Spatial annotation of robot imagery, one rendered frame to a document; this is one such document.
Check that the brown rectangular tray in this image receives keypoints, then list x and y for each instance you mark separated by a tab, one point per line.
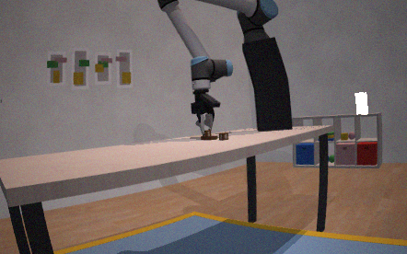
212	137

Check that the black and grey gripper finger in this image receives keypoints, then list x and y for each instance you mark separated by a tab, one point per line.
200	121
209	119

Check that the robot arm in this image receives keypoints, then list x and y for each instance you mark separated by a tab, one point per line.
252	15

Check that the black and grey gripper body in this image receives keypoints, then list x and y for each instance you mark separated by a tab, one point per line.
204	107

